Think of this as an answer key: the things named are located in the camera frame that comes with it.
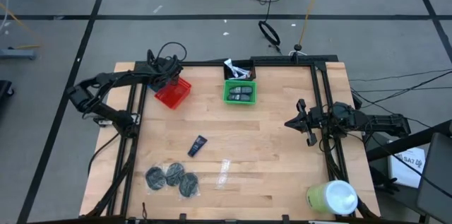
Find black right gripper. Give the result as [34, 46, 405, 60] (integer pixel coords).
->
[284, 98, 331, 147]

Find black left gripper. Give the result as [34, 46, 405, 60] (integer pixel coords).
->
[150, 57, 184, 89]

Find dark grey oval case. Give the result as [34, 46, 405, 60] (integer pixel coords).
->
[228, 93, 251, 103]
[229, 86, 252, 95]

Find clear plastic bag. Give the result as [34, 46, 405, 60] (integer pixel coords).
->
[215, 158, 232, 190]

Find red plastic basket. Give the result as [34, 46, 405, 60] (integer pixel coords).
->
[154, 76, 193, 110]

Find green plastic basket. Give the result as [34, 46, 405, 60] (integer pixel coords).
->
[222, 79, 258, 105]

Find black plastic basket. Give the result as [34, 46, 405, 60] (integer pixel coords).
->
[223, 59, 257, 82]

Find dark blue flat packet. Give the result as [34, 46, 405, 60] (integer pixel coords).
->
[187, 134, 208, 158]

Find green bottle with white cap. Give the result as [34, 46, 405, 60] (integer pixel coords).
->
[305, 179, 359, 216]

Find small black knob stand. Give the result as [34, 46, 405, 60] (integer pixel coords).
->
[289, 42, 309, 57]

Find black round wrapped pad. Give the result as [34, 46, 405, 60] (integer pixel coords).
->
[179, 172, 200, 198]
[165, 162, 186, 187]
[145, 166, 167, 191]

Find white printed cardboard box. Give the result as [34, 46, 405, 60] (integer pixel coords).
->
[387, 147, 427, 189]

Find black diagonal bar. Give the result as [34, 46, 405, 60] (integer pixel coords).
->
[365, 119, 452, 163]

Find black flat panel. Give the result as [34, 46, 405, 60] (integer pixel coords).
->
[415, 131, 452, 224]

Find grey metal bar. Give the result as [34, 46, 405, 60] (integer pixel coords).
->
[0, 49, 38, 61]

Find black object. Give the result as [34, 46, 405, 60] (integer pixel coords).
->
[0, 79, 15, 107]

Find black aluminium table frame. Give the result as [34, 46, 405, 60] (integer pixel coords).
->
[84, 49, 381, 224]

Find black cable coil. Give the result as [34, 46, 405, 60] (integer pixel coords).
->
[258, 20, 283, 47]

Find yellow floor cable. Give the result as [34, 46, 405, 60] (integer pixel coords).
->
[298, 0, 328, 47]

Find thin black cable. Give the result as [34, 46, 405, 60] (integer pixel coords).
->
[349, 69, 452, 82]

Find orange floor cable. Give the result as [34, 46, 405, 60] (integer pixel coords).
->
[0, 3, 42, 50]

